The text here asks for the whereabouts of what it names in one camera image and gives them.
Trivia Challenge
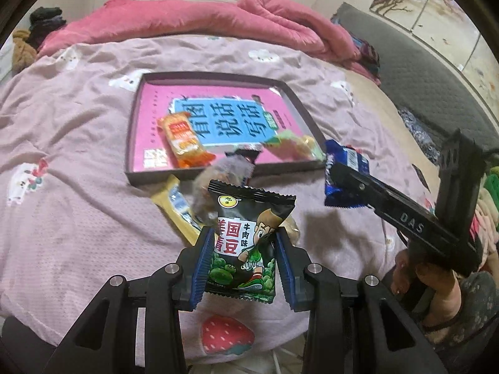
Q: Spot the brown chocolate bar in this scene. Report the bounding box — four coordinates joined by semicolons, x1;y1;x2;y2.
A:
228;144;263;164

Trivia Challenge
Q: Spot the yellow candy packet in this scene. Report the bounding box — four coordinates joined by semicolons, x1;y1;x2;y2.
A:
151;175;203;247

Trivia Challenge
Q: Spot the lilac printed bedsheet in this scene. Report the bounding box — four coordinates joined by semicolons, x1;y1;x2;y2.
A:
0;33;441;363

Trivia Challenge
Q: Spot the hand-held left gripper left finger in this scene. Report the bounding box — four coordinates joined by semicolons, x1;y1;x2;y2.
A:
41;226;217;374

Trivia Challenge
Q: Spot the dark striped cloth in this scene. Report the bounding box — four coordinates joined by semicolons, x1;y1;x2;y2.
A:
351;35;380;79

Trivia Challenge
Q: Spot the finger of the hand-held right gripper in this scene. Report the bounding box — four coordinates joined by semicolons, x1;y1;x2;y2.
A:
329;161;391;219

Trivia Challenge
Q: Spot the blue snack packet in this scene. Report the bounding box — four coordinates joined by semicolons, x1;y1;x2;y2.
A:
324;139;369;208

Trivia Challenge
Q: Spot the person's right hand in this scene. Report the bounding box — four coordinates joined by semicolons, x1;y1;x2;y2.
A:
392;249;463;330

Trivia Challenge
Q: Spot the pink-lined tray with book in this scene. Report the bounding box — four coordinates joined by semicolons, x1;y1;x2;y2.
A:
124;71;326;185

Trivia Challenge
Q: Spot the green wrapped pastry packet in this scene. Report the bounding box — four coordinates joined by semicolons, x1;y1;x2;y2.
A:
263;130;326;162

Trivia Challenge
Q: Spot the blue white patterned cloth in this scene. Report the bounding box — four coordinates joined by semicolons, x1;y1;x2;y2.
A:
398;109;441;152

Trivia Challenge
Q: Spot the orange snack packet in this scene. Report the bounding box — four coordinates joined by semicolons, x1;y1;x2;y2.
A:
158;111;216;169

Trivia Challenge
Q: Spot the brown garment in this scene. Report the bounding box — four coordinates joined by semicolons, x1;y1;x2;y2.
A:
12;29;40;73

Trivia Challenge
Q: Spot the dark grey headboard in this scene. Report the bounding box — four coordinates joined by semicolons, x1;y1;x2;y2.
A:
331;2;499;152

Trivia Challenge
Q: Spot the black green pea snack packet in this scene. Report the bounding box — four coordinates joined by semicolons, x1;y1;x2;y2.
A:
206;179;297;304

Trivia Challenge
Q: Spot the painted tree sliding door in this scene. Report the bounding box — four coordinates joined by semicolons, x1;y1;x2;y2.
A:
368;0;499;98

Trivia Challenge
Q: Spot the clear brown pastry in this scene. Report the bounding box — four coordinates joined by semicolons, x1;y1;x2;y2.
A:
193;155;257;227

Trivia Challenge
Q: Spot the person's right forearm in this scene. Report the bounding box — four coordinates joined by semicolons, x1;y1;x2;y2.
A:
423;271;499;365

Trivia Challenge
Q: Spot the pink quilt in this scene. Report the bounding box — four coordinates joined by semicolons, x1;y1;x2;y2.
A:
37;0;380;86

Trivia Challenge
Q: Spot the black clothes pile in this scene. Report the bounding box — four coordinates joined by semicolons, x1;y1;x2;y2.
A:
29;7;65;47

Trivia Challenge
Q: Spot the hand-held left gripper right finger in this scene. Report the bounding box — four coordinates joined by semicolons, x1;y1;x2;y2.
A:
275;231;449;374

